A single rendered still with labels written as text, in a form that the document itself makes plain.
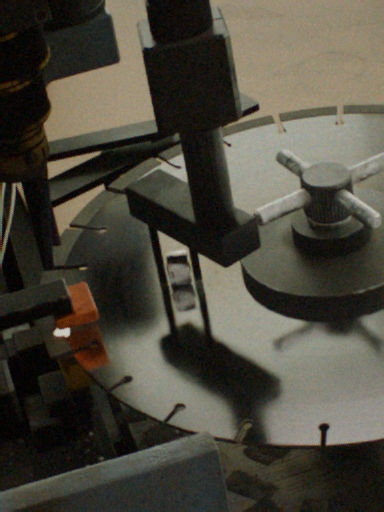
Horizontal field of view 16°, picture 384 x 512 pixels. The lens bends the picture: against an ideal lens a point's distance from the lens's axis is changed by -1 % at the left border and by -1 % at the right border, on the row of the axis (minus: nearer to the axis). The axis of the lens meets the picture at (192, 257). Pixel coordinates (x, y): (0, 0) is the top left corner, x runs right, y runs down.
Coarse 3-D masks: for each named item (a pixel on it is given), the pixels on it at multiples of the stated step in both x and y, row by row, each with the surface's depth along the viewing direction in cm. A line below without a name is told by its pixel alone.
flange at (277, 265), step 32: (288, 224) 79; (352, 224) 76; (256, 256) 77; (288, 256) 77; (320, 256) 76; (352, 256) 76; (256, 288) 76; (288, 288) 74; (320, 288) 74; (352, 288) 74
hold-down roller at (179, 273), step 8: (168, 256) 77; (176, 256) 77; (184, 256) 77; (168, 264) 77; (176, 264) 77; (184, 264) 77; (168, 272) 77; (176, 272) 77; (184, 272) 77; (176, 280) 77; (184, 280) 77
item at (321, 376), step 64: (256, 128) 92; (320, 128) 90; (256, 192) 85; (128, 256) 81; (128, 320) 76; (192, 320) 75; (256, 320) 74; (320, 320) 73; (128, 384) 71; (192, 384) 70; (256, 384) 70; (320, 384) 69
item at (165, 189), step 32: (192, 160) 68; (224, 160) 69; (128, 192) 75; (160, 192) 74; (192, 192) 70; (224, 192) 70; (160, 224) 74; (192, 224) 71; (224, 224) 71; (256, 224) 71; (160, 256) 76; (192, 256) 76; (224, 256) 70
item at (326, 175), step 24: (288, 168) 78; (312, 168) 76; (336, 168) 76; (360, 168) 76; (312, 192) 74; (336, 192) 74; (264, 216) 74; (312, 216) 76; (336, 216) 75; (360, 216) 72
